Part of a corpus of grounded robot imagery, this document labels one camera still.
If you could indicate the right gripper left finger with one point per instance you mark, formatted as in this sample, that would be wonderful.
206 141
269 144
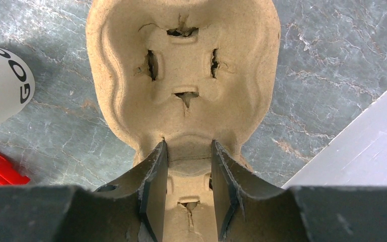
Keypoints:
129 208

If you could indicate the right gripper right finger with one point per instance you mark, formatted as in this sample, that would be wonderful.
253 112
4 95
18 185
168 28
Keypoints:
247 208

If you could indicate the single brown pulp cup carrier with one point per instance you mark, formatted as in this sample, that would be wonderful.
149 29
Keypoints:
186 73

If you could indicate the white paper coffee cup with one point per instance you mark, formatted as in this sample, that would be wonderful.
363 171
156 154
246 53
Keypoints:
17 84

